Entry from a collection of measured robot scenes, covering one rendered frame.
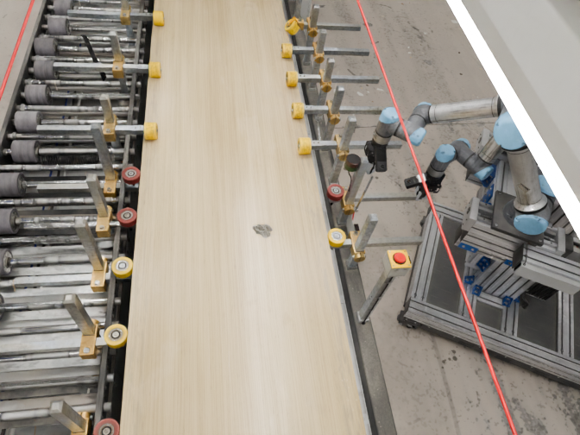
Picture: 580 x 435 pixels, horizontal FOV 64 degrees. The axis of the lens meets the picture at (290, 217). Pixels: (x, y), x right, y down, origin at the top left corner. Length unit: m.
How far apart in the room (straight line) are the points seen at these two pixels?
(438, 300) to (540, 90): 2.49
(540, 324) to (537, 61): 2.73
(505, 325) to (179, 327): 1.90
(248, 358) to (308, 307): 0.31
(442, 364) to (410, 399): 0.30
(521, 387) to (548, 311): 0.47
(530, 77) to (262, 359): 1.47
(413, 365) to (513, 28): 2.54
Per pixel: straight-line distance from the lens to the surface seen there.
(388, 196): 2.28
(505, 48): 0.45
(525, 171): 1.86
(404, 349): 2.89
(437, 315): 2.78
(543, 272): 2.27
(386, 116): 1.90
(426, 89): 4.47
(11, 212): 2.27
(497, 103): 1.88
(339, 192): 2.17
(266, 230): 1.98
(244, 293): 1.83
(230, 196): 2.08
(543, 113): 0.40
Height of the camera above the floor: 2.55
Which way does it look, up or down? 54 degrees down
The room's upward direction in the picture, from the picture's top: 12 degrees clockwise
